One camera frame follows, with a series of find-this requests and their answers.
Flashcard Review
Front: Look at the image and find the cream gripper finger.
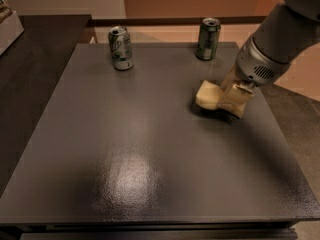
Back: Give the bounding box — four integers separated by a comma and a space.
220, 66, 239, 91
218, 81, 254, 115

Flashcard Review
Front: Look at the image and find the yellow sponge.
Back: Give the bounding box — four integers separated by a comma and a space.
195, 81, 225, 111

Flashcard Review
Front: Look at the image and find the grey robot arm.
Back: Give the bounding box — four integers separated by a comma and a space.
217, 0, 320, 118

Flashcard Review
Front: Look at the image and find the dark green soda can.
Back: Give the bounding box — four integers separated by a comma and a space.
196, 18, 221, 61

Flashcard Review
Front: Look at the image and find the white green 7up can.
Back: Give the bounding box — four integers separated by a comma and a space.
108, 26, 133, 70

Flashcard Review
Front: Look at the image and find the white box at left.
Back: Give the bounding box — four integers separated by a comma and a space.
0, 11, 24, 56

